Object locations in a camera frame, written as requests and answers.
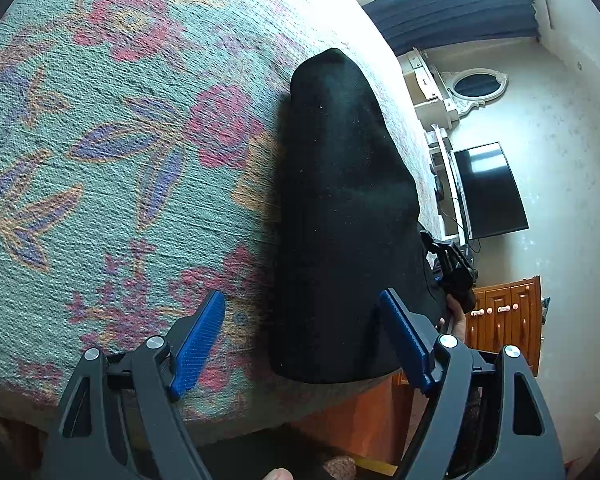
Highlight white television stand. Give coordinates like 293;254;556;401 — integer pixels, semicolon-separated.
425;125;473;246

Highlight person's right hand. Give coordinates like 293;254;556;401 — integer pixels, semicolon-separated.
437;294;467;343

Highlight dark blue curtain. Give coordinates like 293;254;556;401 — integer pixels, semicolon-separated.
362;0;540;56

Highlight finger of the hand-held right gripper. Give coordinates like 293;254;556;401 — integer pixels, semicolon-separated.
419;230;470;286

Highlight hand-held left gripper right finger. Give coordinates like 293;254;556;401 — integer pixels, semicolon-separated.
378;287;566;480

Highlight pink speckled slipper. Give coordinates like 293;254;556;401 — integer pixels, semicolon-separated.
324;455;357;480

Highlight wooden bed frame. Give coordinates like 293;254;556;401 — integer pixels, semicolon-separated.
290;375;415;463

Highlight floral bedspread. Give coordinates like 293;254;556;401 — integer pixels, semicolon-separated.
0;0;443;446

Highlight black flat television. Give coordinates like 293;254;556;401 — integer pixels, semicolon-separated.
452;141;530;240

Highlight white dressing table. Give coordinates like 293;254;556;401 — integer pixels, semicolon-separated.
397;47;461;131

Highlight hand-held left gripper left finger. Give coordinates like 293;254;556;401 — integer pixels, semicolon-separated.
42;289;227;480

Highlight brown wooden cabinet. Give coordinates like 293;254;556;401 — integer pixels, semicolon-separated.
465;275;543;376

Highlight black studded pants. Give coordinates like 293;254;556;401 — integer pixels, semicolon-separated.
269;48;448;385

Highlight white oval vanity mirror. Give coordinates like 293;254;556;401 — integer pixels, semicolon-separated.
440;68;510;113

